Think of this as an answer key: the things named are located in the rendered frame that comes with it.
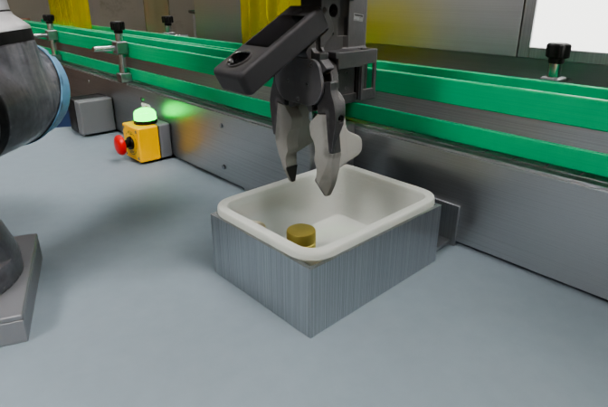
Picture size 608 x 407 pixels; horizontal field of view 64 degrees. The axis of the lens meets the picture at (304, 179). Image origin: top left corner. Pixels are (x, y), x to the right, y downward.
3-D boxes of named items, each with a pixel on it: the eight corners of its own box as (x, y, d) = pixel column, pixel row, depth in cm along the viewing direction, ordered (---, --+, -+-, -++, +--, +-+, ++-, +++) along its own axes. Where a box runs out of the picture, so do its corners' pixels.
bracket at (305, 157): (356, 166, 76) (358, 123, 73) (312, 182, 70) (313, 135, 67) (339, 161, 78) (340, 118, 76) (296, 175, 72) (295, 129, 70)
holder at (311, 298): (458, 246, 66) (465, 193, 63) (310, 338, 48) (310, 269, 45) (361, 207, 77) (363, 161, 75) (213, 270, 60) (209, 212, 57)
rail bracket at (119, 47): (134, 83, 110) (127, 21, 105) (101, 88, 105) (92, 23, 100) (127, 81, 112) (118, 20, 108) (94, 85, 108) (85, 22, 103)
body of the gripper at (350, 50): (376, 104, 53) (383, -15, 49) (318, 117, 48) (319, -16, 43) (327, 94, 58) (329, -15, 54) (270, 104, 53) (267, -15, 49)
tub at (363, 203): (438, 257, 62) (444, 194, 59) (310, 336, 48) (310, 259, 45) (337, 214, 74) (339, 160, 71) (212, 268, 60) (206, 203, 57)
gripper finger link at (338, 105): (351, 151, 49) (339, 61, 47) (340, 155, 48) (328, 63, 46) (319, 151, 52) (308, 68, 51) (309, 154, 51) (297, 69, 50)
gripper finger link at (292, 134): (322, 172, 60) (336, 102, 55) (285, 184, 56) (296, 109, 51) (306, 161, 62) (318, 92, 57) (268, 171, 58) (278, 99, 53)
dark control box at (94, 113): (117, 131, 119) (112, 97, 116) (83, 137, 114) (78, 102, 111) (103, 125, 125) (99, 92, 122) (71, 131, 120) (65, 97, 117)
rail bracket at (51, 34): (63, 63, 141) (55, 14, 136) (36, 65, 136) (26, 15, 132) (59, 61, 144) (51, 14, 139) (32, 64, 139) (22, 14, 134)
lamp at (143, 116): (161, 122, 98) (159, 108, 97) (140, 127, 95) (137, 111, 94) (150, 118, 101) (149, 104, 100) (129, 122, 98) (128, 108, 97)
